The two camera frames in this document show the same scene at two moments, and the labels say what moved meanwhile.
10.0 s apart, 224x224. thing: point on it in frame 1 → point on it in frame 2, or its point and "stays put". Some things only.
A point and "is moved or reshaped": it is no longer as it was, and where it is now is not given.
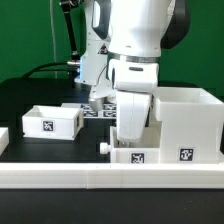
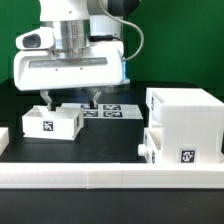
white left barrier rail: (4, 138) stays put
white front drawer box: (147, 150) is moved or reshaped
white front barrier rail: (101, 176) stays put
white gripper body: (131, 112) → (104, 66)
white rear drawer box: (52, 122) stays put
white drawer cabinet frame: (191, 125) stays put
